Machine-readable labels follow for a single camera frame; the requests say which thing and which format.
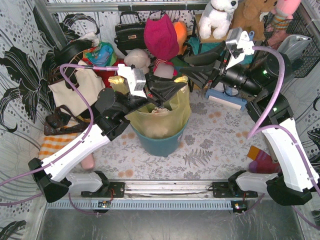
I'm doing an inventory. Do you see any yellow trash bag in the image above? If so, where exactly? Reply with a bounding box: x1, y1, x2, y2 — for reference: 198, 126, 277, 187
107, 75, 192, 140

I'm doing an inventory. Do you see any teal trash bin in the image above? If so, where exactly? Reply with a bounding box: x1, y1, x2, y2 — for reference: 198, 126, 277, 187
130, 117, 188, 157

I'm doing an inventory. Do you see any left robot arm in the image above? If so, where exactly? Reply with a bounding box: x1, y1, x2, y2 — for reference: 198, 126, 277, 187
28, 76, 187, 203

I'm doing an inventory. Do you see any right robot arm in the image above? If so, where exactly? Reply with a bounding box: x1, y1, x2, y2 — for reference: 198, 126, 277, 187
181, 43, 320, 206

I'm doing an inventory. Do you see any crumpled paper trash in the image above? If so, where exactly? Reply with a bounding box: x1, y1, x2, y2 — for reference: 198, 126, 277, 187
142, 107, 170, 139

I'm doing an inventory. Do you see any magenta cloth bag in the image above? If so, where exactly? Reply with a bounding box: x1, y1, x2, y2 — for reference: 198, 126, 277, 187
144, 14, 179, 60

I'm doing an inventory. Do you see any cream canvas tote bag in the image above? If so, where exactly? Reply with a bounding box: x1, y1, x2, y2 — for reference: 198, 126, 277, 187
47, 59, 106, 118

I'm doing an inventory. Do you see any colorful printed bag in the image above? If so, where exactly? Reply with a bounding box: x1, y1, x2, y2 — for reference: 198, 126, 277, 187
82, 42, 117, 67

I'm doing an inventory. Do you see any brown patterned bag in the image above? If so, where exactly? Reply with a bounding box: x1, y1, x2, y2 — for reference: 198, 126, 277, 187
44, 104, 89, 136

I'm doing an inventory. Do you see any teal folded cloth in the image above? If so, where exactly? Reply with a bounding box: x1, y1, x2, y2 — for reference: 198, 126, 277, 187
188, 37, 220, 55

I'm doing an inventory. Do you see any orange plush toy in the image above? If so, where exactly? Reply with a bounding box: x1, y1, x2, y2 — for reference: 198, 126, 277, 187
173, 21, 188, 55

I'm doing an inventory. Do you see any red cloth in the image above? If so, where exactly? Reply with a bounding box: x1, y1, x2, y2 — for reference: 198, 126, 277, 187
93, 58, 124, 88

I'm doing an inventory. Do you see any wooden shelf rack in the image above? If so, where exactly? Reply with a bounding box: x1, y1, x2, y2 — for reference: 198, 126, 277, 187
191, 14, 226, 44

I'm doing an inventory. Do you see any cream plush lamb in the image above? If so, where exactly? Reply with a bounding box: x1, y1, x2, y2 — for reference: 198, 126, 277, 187
124, 48, 151, 74

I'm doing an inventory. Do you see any white plush dog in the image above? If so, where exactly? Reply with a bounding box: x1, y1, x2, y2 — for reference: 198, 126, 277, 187
198, 0, 238, 40

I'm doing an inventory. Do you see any brown teddy bear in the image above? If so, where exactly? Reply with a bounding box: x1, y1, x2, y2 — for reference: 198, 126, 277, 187
230, 0, 278, 41

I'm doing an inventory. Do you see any black leather handbag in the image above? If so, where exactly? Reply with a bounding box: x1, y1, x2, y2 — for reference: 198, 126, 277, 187
114, 11, 147, 55

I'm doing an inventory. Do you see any pink eyeglass case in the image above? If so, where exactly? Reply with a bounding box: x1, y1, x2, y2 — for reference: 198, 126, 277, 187
80, 153, 96, 170

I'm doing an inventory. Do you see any silver foil pouch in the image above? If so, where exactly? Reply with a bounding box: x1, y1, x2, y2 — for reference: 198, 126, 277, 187
277, 34, 312, 71

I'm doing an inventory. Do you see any orange checkered towel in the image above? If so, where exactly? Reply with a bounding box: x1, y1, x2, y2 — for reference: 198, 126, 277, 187
37, 133, 79, 160

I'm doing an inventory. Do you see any orange purple sock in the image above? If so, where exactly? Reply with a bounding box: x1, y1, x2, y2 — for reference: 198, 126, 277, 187
247, 145, 282, 174

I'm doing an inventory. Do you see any blue handled mop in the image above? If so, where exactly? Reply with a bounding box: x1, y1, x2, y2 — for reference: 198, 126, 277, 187
205, 31, 255, 110

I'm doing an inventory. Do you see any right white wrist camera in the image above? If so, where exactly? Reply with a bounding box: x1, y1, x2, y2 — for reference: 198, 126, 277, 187
225, 27, 255, 70

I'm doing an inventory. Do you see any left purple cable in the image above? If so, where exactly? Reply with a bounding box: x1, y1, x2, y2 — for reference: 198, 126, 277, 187
0, 63, 120, 216

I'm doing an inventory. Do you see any purple cable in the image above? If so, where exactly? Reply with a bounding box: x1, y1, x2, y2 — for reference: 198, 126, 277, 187
246, 45, 320, 231
0, 63, 120, 216

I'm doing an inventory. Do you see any black wire basket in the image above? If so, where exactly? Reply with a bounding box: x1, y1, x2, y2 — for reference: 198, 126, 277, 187
264, 12, 320, 78

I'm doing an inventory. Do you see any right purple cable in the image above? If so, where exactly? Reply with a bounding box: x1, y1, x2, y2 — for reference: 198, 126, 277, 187
246, 45, 320, 231

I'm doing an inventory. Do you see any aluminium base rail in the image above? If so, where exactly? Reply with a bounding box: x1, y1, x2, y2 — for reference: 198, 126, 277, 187
46, 180, 263, 213

